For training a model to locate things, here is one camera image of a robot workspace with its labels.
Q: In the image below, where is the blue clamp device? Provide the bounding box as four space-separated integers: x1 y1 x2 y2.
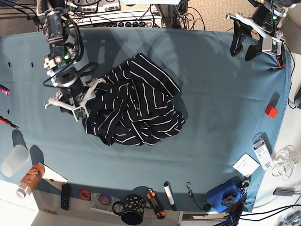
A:
206 179 250 213

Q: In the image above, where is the black remote control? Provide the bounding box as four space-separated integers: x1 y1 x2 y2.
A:
61 184 71 211

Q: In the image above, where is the white cable bundle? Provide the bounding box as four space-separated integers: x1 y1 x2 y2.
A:
271 145 300 181

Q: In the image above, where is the orange label bottle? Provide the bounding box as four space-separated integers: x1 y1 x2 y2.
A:
16 163 45 199

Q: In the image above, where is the orange tape roll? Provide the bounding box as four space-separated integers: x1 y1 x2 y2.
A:
79 189 91 201

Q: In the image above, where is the white black marker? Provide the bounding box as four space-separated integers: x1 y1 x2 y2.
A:
163 182 177 211

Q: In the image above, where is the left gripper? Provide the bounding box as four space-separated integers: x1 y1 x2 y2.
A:
226 4 286 61

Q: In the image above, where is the red black clamp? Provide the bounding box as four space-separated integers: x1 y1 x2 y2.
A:
276 46 286 69

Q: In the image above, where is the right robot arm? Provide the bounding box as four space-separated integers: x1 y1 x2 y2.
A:
37 0 100 117

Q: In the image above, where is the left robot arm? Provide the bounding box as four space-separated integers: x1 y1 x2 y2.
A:
226 0 300 68

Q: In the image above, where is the black power strip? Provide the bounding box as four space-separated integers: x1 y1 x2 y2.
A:
101 21 153 28

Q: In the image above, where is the orange black utility knife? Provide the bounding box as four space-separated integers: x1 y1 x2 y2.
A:
147 188 166 220

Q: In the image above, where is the red cube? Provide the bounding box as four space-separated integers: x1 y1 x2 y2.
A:
265 105 278 118

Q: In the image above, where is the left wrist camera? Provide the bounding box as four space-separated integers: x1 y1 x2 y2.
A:
261 36 282 56

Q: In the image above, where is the white paper card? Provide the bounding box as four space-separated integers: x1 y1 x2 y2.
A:
232 153 260 178

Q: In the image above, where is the teal table cloth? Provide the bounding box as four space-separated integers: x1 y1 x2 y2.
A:
0 27 290 211

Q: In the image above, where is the pink pen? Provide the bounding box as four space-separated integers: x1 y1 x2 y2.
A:
0 85 10 96

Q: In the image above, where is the orange screwdriver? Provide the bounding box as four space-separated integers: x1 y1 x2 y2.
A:
0 116 19 129

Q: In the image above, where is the black mug yellow pattern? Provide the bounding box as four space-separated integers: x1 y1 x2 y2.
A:
112 194 145 226

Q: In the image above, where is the white paper sheet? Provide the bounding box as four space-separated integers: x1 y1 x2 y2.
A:
39 162 68 183

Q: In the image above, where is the white packaged item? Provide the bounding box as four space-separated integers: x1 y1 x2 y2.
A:
252 137 274 171

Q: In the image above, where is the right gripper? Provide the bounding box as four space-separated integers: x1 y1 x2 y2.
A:
44 72 105 111

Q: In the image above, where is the purple tape roll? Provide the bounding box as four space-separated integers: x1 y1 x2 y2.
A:
98 193 112 205

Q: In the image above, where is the carabiner with black cord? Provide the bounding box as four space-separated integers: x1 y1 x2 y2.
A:
186 182 211 211

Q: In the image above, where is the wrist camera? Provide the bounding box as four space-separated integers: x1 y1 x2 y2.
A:
72 105 89 122
261 36 282 56

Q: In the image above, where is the grey adapter box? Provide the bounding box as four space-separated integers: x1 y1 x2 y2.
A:
273 187 295 197

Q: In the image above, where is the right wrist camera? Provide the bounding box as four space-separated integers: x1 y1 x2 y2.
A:
72 105 89 122

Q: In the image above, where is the navy white striped t-shirt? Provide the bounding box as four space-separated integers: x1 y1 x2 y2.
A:
82 53 186 146

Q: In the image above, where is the translucent plastic cup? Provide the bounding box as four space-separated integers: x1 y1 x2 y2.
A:
0 145 30 177

